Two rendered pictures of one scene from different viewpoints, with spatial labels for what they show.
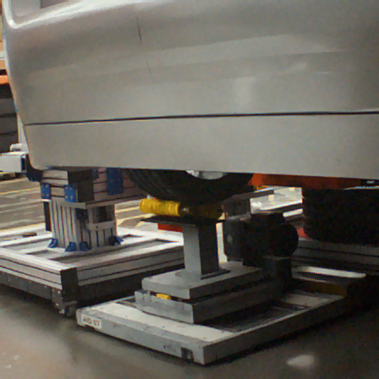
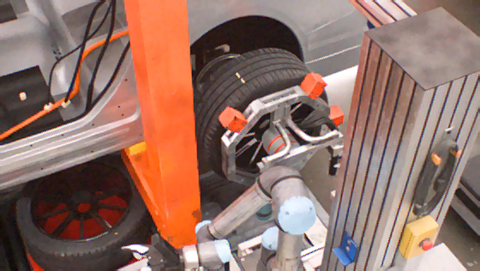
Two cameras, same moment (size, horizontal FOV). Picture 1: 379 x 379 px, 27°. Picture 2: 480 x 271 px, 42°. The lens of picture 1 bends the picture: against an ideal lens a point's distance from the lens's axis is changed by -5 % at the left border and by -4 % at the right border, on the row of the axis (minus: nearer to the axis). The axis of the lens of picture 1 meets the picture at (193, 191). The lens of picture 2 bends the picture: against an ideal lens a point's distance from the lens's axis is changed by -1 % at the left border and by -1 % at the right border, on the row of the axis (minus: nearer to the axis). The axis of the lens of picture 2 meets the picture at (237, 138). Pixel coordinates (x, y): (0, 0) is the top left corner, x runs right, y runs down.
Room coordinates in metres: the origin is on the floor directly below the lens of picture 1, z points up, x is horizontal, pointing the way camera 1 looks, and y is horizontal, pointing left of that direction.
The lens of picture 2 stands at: (5.44, 0.37, 2.99)
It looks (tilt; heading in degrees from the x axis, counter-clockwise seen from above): 46 degrees down; 193
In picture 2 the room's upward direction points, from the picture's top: straight up
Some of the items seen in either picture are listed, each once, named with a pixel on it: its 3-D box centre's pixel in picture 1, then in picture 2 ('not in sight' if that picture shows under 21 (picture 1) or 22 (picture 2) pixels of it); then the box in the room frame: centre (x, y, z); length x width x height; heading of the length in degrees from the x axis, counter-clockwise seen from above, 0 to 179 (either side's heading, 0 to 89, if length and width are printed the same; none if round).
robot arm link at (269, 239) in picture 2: not in sight; (277, 246); (4.10, 0.22, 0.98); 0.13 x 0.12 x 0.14; 25
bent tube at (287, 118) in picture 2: not in sight; (311, 122); (3.45, 0.25, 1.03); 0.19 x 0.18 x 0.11; 40
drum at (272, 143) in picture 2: not in sight; (284, 149); (3.48, 0.14, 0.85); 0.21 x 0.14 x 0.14; 40
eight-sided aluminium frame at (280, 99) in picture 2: not in sight; (276, 139); (3.42, 0.10, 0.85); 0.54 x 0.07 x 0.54; 130
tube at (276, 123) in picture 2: not in sight; (272, 136); (3.58, 0.10, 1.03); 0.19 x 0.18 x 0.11; 40
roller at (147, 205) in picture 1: (162, 207); not in sight; (3.27, 0.12, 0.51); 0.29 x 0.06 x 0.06; 40
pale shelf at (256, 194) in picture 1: (232, 196); not in sight; (4.04, -0.18, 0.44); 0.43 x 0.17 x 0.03; 130
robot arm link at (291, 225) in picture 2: not in sight; (289, 243); (4.22, 0.27, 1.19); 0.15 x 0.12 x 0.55; 25
